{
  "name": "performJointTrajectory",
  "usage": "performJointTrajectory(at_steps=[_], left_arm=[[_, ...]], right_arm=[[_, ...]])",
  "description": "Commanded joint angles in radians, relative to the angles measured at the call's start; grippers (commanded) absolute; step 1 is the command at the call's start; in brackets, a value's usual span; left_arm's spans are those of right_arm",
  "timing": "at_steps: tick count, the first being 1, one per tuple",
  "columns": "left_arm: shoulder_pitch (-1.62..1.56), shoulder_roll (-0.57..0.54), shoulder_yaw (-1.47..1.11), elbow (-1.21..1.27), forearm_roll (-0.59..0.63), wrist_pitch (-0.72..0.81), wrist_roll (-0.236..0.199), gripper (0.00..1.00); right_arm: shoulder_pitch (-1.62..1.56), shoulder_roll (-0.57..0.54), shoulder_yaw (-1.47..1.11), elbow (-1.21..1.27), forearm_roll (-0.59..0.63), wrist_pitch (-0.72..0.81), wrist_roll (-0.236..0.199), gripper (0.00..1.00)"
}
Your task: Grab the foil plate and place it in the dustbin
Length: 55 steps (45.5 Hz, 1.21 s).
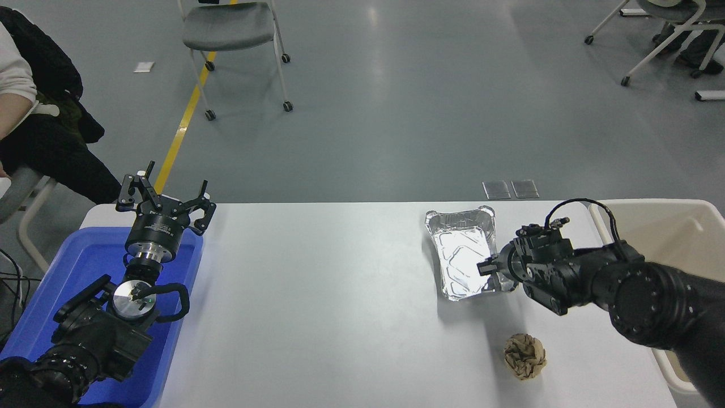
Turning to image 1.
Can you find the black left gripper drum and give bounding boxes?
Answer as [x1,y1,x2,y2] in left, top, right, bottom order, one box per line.
[125,205,191,251]

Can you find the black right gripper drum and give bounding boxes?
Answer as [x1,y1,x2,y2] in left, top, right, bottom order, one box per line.
[497,238,526,292]

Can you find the rectangular foil tray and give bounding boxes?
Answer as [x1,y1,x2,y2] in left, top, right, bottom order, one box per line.
[425,205,517,302]

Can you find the blue plastic tray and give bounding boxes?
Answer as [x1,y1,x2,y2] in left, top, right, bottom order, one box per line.
[0,227,204,408]

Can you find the crumpled tan paper ball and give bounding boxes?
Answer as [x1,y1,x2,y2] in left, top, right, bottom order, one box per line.
[504,334,547,381]

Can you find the person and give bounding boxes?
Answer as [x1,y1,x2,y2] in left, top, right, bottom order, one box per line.
[0,6,122,205]
[651,22,725,79]

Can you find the large pale plastic bin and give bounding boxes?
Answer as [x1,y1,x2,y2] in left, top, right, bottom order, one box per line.
[588,198,725,396]

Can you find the grey chair on castors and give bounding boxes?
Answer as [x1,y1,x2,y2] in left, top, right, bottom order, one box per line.
[178,0,293,121]

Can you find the grey seat white-frame chair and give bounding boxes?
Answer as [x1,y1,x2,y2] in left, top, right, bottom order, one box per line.
[0,167,57,274]

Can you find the black cables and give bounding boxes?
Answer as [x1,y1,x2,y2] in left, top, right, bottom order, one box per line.
[0,249,28,341]

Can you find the white-frame chair on castors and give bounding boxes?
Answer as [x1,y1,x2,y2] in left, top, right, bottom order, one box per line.
[585,0,725,87]

